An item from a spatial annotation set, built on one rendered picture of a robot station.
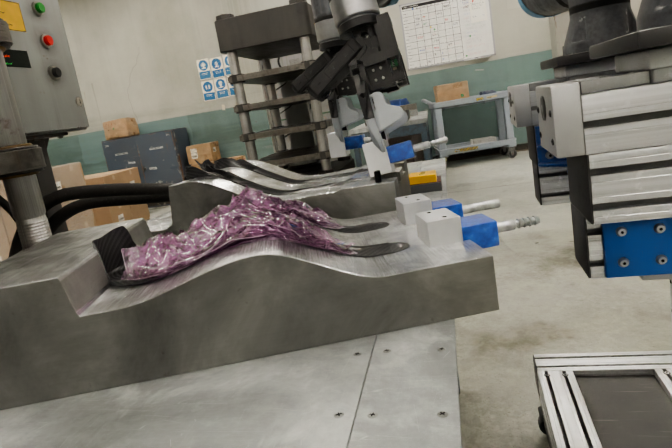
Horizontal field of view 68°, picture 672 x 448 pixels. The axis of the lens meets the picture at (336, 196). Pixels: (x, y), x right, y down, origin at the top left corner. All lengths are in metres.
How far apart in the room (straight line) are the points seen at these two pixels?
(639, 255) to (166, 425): 0.61
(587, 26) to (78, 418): 1.10
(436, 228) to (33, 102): 1.11
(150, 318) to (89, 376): 0.08
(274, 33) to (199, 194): 4.15
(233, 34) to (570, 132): 4.55
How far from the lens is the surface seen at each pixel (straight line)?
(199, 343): 0.49
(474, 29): 7.40
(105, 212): 5.45
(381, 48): 0.82
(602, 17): 1.21
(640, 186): 0.71
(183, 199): 0.86
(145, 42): 8.56
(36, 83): 1.45
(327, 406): 0.40
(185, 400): 0.46
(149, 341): 0.49
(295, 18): 4.90
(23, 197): 1.18
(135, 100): 8.66
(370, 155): 0.80
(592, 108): 0.69
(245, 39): 5.03
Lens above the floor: 1.01
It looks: 10 degrees down
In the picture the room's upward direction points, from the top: 10 degrees counter-clockwise
